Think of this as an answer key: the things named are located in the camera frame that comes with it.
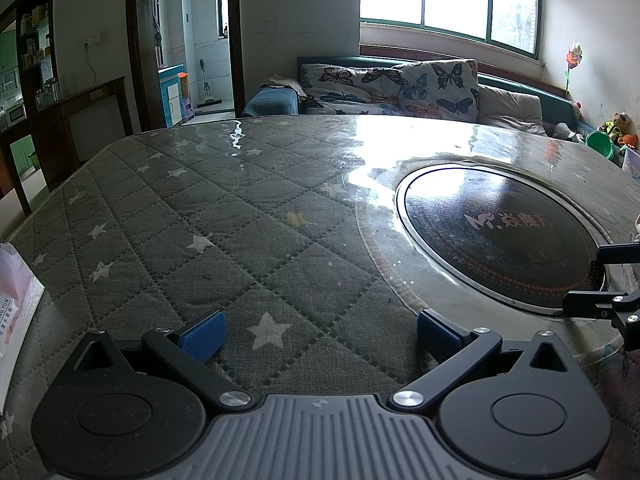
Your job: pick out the teal sofa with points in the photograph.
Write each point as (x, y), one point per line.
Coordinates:
(557, 107)

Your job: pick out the beige pillow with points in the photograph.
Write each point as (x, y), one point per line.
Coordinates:
(510, 107)

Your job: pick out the plush toy in green clothes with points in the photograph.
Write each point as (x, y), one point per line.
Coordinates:
(614, 127)

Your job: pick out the silver microwave oven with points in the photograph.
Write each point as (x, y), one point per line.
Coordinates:
(15, 114)

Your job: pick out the grey plush toy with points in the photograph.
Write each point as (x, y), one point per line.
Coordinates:
(567, 132)

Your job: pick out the butterfly print pillow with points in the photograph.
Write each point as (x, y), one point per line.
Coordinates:
(440, 87)
(345, 87)

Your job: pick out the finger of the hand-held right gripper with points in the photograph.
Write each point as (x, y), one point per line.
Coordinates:
(590, 304)
(620, 254)

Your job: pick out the colourful pinwheel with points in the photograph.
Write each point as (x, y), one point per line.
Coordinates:
(575, 57)

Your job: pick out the orange toy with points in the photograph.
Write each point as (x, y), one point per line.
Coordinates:
(631, 140)

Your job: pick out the dark wooden door frame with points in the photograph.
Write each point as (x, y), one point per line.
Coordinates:
(137, 60)

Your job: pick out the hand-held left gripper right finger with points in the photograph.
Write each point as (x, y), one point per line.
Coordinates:
(440, 332)

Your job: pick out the pink white plastic packet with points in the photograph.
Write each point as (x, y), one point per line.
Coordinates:
(15, 310)

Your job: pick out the dark wooden shelf cabinet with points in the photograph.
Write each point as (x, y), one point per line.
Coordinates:
(35, 50)

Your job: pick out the green plastic basin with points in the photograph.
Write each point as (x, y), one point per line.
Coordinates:
(600, 145)

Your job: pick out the blue white cabinet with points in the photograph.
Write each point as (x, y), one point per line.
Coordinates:
(170, 95)

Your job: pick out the grey quilted star table cover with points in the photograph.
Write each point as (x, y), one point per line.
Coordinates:
(200, 200)

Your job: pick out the dark wooden sideboard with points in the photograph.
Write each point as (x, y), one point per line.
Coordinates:
(55, 130)

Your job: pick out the floor mop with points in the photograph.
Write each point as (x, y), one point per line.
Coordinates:
(206, 85)

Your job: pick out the clear plastic storage box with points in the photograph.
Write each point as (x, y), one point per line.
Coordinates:
(632, 165)

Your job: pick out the white wall socket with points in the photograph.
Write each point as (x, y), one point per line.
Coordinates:
(95, 39)

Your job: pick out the round black induction cooktop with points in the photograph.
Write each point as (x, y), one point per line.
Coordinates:
(500, 240)

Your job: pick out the beige cloth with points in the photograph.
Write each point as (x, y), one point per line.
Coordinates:
(282, 81)

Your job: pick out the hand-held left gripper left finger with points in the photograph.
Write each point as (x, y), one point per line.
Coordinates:
(202, 332)

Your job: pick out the blue blanket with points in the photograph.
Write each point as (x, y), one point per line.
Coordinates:
(270, 105)

